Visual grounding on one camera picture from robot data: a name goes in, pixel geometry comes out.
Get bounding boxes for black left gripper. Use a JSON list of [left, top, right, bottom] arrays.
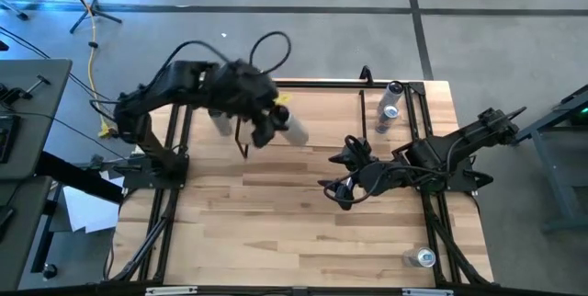
[[209, 59, 279, 149]]

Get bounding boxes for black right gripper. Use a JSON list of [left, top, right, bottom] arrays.
[[318, 152, 405, 211]]

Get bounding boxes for white can with black top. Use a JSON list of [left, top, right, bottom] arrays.
[[209, 109, 234, 138], [270, 105, 311, 148]]

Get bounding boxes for blue silver energy drink can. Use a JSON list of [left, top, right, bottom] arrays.
[[401, 245, 437, 269], [375, 104, 400, 135]]

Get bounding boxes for grey can with dark top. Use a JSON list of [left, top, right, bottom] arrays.
[[377, 80, 405, 109]]

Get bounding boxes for black desk beam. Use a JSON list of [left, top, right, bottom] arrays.
[[35, 150, 126, 205]]

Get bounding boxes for white paper sheets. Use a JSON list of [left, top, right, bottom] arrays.
[[62, 169, 126, 235]]

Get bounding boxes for grey metal cart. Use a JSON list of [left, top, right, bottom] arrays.
[[504, 83, 588, 235]]

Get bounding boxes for black tripod stand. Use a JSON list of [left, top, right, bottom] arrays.
[[50, 0, 124, 35]]

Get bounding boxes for grey desk top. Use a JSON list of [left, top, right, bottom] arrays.
[[0, 176, 52, 290], [0, 59, 74, 182]]

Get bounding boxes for black device with green light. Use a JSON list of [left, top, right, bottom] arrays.
[[567, 100, 588, 127]]

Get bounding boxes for black desk clamp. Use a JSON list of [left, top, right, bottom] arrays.
[[0, 74, 51, 107]]

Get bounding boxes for black keyboard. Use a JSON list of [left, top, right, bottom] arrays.
[[0, 114, 22, 165]]

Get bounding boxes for wooden shelf with black frame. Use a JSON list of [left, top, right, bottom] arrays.
[[233, 86, 368, 162]]

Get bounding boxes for black metal table frame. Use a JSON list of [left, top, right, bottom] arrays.
[[107, 77, 495, 288]]

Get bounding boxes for silver metal bracket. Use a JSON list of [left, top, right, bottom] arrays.
[[401, 288, 455, 296], [144, 286, 198, 296]]

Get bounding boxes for yellow power cable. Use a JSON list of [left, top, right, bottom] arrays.
[[86, 8, 116, 140]]

